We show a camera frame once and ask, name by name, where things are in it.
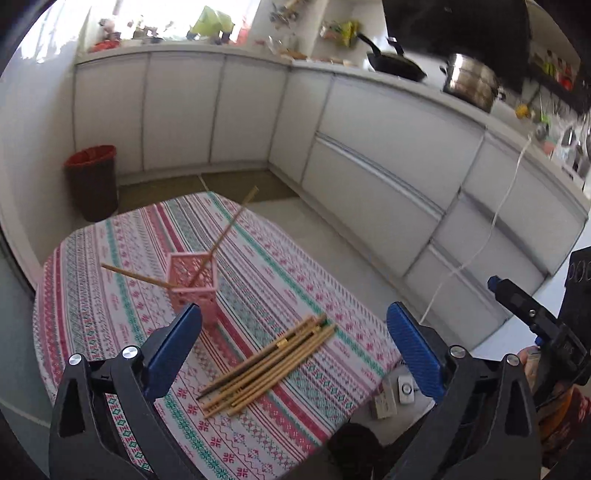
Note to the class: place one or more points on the beige power strip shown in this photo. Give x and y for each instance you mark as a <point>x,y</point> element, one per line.
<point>382,406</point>

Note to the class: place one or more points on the black range hood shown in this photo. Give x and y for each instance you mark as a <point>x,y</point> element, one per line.
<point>461,27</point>

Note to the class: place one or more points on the person's right hand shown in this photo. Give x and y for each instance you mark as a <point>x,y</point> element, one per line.
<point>527,367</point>

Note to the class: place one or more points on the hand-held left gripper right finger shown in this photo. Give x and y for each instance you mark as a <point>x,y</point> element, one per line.
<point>415,355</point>

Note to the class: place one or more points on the brown trash bin red liner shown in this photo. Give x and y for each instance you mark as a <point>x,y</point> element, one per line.
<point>92,189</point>

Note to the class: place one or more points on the pile of mixed chopsticks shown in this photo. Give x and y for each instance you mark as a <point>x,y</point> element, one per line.
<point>272,364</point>

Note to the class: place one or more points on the olive floor mat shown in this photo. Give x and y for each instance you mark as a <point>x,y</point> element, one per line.
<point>161,191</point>
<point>249,184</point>

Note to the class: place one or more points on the dark round object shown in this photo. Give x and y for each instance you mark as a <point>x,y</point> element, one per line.
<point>355,447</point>

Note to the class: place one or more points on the patterned striped tablecloth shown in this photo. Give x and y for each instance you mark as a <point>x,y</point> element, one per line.
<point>115,258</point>

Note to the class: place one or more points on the pink lattice chopstick holder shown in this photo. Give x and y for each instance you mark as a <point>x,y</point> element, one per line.
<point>189,277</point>

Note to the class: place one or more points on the yellow-green food packet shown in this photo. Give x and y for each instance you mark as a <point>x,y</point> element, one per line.
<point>344,33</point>

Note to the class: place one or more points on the hanging metal kitchen utensils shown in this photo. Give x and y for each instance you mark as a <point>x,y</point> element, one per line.
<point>577,147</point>

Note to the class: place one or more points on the person's right forearm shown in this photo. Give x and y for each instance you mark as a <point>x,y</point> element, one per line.
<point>561,420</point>

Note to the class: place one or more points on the red hanging cloth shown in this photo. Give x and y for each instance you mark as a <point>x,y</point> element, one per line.
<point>244,33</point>

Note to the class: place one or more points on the white kitchen countertop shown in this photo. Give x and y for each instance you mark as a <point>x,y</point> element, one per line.
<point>184,48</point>

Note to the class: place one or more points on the white round-button device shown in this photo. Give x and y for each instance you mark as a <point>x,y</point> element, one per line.
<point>407,391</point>

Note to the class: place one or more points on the metal water pipe fittings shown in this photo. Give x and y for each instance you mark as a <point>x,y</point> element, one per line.
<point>285,13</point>

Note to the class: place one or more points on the red enamel pot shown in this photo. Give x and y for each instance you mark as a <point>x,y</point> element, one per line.
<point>106,46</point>

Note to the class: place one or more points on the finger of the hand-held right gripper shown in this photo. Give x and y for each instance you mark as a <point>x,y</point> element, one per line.
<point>521,304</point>

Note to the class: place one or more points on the black wall shelf with bottles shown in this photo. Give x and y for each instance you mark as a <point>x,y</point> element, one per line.
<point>554,74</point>

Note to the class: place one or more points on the bright kitchen window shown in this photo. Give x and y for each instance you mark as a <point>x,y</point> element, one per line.
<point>152,14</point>

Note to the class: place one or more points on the white kitchen cabinets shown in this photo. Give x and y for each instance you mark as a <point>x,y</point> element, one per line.
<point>378,138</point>

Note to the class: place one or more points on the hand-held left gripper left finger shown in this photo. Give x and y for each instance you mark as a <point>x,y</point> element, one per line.
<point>173,351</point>

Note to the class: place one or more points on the black frying pan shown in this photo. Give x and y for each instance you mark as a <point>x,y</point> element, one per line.
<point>397,67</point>

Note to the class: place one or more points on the steel cooking pot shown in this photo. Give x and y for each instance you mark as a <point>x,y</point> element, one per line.
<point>471,81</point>

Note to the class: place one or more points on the long bamboo chopstick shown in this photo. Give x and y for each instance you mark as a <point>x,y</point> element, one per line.
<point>231,226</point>
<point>134,275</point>

